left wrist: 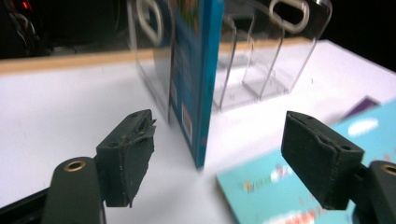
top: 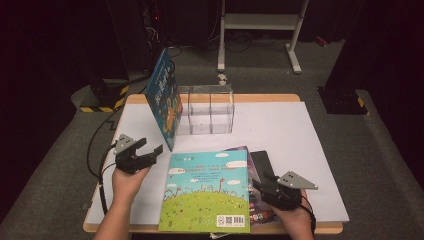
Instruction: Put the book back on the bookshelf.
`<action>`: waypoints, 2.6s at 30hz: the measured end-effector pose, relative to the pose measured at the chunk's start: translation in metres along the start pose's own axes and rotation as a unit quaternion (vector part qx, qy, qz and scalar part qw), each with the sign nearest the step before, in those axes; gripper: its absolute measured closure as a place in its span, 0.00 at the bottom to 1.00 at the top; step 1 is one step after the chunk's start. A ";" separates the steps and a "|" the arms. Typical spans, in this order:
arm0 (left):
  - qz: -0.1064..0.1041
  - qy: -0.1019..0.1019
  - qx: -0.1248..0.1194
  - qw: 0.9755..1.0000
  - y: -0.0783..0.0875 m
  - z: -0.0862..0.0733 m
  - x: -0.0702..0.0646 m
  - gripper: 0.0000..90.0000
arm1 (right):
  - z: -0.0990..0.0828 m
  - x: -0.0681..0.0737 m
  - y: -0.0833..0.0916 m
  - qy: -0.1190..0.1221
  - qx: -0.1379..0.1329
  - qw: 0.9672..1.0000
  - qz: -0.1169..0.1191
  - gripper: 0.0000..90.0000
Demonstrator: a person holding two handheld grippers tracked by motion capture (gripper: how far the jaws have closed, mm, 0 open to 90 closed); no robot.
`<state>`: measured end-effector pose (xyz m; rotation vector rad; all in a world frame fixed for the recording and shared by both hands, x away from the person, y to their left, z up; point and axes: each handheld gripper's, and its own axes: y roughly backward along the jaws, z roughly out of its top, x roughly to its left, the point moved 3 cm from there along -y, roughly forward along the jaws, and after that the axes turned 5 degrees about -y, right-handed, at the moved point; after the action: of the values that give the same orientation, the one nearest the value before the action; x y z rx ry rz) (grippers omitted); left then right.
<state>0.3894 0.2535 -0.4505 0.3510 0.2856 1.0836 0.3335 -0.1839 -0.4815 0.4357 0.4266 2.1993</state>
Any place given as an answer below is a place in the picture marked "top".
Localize white table mat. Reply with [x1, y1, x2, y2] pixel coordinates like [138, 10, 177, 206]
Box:
[85, 101, 350, 226]

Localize person's left hand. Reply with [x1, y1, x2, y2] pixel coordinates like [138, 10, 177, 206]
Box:
[111, 165, 152, 205]

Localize light blue picture book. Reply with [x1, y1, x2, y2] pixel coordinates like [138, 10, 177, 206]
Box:
[157, 149, 251, 234]

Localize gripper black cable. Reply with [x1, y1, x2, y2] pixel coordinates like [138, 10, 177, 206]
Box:
[299, 194, 317, 235]
[97, 148, 118, 216]

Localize black yellow striped stand base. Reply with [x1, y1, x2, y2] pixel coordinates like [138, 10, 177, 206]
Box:
[79, 78, 130, 113]

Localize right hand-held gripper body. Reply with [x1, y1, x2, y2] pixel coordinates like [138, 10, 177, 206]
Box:
[259, 170, 319, 212]

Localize white metal stand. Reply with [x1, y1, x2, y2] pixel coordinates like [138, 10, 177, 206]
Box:
[217, 0, 310, 75]

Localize purple magazine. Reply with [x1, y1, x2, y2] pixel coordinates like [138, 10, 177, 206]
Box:
[209, 145, 278, 240]

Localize wooden table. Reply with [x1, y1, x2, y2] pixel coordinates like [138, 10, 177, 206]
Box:
[82, 93, 344, 235]

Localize dark equipment rack with wires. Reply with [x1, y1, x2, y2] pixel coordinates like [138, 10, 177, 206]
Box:
[141, 0, 168, 73]

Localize dark blue picture book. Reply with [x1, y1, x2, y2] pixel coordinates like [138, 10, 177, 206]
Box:
[144, 48, 184, 152]

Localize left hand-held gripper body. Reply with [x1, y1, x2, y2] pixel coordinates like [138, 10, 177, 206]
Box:
[113, 133, 158, 175]

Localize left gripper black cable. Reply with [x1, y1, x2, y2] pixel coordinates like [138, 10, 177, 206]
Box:
[97, 148, 118, 216]

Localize person's right hand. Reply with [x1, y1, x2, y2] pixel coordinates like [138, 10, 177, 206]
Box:
[269, 189, 315, 231]

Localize black floor cable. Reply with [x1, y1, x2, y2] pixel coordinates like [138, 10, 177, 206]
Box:
[86, 46, 184, 178]

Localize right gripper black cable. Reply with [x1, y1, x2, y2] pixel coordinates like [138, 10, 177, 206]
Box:
[299, 194, 317, 235]

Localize clear acrylic book rack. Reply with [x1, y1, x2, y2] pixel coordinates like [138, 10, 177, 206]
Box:
[176, 84, 236, 136]

